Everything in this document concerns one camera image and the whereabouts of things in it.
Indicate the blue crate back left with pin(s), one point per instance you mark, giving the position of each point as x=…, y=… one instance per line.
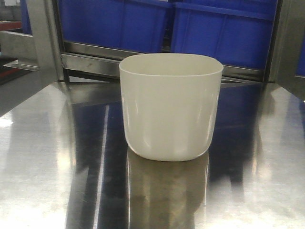
x=134, y=25

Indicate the blue crate back right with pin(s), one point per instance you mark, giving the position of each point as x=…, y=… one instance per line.
x=235, y=32

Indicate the blue crate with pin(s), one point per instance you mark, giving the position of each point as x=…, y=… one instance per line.
x=235, y=32
x=134, y=25

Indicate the white plastic bin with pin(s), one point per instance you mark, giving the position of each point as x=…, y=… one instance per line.
x=169, y=104

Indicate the steel shelf frame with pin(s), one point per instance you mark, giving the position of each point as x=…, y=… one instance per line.
x=45, y=51

